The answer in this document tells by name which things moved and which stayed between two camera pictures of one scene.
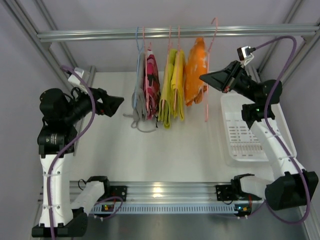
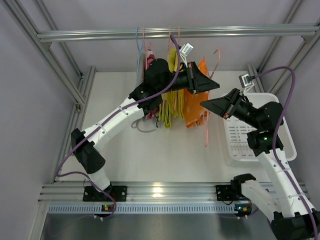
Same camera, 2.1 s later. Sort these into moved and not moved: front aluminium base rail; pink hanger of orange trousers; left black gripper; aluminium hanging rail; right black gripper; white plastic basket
Moved: pink hanger of orange trousers; left black gripper; right black gripper
Not moved: front aluminium base rail; white plastic basket; aluminium hanging rail
